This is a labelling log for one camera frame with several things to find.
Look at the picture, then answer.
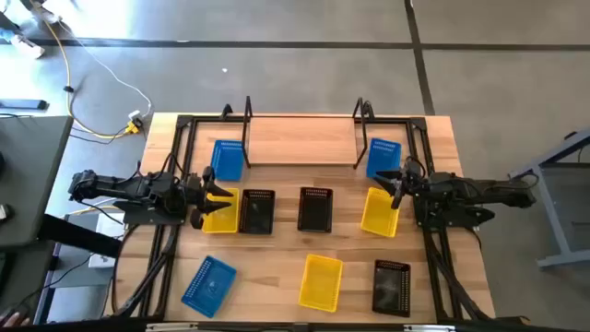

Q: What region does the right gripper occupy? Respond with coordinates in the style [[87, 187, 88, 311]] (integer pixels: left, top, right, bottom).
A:
[[374, 166, 424, 210]]

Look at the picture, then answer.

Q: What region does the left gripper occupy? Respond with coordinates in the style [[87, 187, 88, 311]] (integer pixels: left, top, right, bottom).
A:
[[183, 164, 235, 231]]

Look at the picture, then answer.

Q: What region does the yellow plastic basket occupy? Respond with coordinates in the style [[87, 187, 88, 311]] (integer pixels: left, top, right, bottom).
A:
[[297, 253, 345, 314], [201, 186, 241, 234], [360, 186, 401, 239]]

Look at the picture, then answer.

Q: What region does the blue plastic basket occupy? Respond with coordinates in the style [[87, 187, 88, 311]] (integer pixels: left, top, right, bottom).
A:
[[366, 136, 403, 179], [180, 255, 239, 319], [209, 139, 245, 183]]

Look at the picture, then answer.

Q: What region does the black plastic basket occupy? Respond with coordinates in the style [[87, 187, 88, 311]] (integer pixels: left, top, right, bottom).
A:
[[372, 258, 412, 318], [238, 188, 277, 235], [297, 185, 335, 233]]

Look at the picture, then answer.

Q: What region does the white box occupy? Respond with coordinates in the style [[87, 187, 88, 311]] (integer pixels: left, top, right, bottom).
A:
[[87, 211, 125, 269]]

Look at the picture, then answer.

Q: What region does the black beam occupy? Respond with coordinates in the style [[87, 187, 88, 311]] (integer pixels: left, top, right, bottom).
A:
[[39, 213, 124, 259]]

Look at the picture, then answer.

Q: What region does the blue-grey metal cart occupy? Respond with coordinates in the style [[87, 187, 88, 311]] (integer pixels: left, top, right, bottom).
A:
[[509, 128, 590, 269]]

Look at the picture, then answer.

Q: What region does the grey side table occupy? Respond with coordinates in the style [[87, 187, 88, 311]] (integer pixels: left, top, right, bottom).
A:
[[0, 114, 75, 253]]

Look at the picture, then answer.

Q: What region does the black flat bar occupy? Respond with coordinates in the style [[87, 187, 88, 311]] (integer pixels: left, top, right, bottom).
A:
[[0, 98, 50, 112]]

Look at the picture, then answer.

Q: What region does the person's hand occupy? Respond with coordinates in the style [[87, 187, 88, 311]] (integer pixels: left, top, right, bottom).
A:
[[0, 312, 31, 328]]

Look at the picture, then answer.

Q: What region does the black metal rig frame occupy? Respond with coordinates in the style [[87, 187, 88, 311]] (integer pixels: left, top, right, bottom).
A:
[[112, 113, 531, 332]]

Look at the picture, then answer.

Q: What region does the wooden shelf black metal frame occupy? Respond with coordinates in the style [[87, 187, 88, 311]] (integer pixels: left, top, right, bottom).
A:
[[219, 95, 377, 171]]

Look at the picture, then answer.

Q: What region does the white floor cable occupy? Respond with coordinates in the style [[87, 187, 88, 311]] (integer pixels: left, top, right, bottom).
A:
[[57, 20, 153, 119]]

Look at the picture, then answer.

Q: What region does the yellow floor cable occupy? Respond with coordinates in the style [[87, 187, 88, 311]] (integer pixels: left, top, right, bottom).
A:
[[41, 18, 139, 139]]

